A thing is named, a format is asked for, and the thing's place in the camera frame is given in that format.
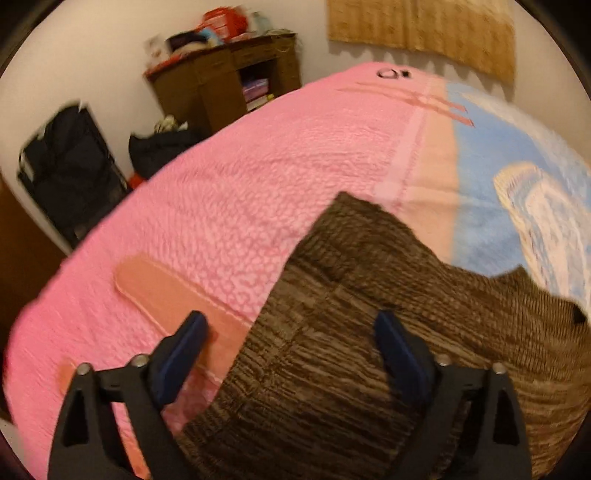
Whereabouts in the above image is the floral cloth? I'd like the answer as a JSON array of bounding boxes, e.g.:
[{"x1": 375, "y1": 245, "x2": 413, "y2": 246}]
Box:
[{"x1": 154, "y1": 114, "x2": 188, "y2": 133}]

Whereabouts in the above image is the stack of pink boxes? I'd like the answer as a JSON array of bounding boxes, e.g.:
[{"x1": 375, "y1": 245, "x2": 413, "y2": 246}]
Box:
[{"x1": 241, "y1": 78, "x2": 271, "y2": 104}]

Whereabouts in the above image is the white card box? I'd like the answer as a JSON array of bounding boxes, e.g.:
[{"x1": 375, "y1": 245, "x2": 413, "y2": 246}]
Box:
[{"x1": 145, "y1": 36, "x2": 171, "y2": 65}]

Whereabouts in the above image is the pink and blue printed blanket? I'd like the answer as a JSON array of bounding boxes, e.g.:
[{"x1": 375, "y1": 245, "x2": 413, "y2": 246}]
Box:
[{"x1": 2, "y1": 62, "x2": 591, "y2": 480}]

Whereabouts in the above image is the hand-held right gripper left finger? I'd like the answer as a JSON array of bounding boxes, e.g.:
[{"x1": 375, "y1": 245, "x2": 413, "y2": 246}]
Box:
[{"x1": 47, "y1": 310, "x2": 209, "y2": 480}]

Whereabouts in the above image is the black folding chair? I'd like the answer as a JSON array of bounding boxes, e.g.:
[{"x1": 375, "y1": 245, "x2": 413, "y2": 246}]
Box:
[{"x1": 17, "y1": 104, "x2": 132, "y2": 250}]

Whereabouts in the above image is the brown wooden desk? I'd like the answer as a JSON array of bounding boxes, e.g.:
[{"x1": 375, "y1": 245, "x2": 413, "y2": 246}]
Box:
[{"x1": 145, "y1": 31, "x2": 303, "y2": 137}]

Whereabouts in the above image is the brown knit sun-pattern sweater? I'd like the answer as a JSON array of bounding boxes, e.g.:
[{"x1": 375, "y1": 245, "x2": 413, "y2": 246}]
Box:
[{"x1": 178, "y1": 191, "x2": 591, "y2": 480}]

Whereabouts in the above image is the beige patterned window curtain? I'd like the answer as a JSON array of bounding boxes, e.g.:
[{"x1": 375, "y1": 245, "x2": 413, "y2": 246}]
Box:
[{"x1": 327, "y1": 0, "x2": 517, "y2": 84}]

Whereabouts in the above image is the black bag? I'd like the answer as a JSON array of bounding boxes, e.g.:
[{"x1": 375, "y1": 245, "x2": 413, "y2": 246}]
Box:
[{"x1": 128, "y1": 124, "x2": 204, "y2": 180}]

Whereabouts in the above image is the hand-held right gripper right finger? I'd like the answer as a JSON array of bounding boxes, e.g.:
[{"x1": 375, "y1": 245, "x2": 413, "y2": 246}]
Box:
[{"x1": 373, "y1": 310, "x2": 533, "y2": 480}]

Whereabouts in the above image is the black pouch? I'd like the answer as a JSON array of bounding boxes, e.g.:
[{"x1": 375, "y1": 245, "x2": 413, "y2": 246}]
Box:
[{"x1": 166, "y1": 31, "x2": 200, "y2": 52}]

